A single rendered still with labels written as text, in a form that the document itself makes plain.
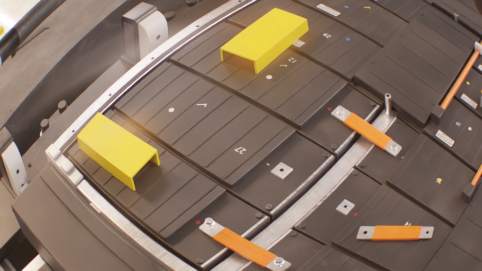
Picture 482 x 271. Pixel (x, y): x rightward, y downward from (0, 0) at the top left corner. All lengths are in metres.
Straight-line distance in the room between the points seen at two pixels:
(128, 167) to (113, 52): 0.78
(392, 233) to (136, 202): 0.40
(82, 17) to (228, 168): 0.79
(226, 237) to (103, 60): 0.89
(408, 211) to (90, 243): 0.50
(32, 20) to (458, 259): 0.83
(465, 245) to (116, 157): 0.63
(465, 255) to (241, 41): 0.66
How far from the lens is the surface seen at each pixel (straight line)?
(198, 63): 1.53
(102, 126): 1.42
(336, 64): 1.51
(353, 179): 1.34
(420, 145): 1.38
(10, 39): 1.12
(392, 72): 1.50
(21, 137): 1.88
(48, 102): 1.92
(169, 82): 1.50
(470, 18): 1.77
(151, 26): 1.69
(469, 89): 1.53
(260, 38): 1.52
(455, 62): 1.58
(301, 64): 1.51
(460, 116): 1.45
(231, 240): 1.27
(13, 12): 4.17
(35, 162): 1.65
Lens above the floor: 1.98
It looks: 44 degrees down
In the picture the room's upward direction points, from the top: 7 degrees counter-clockwise
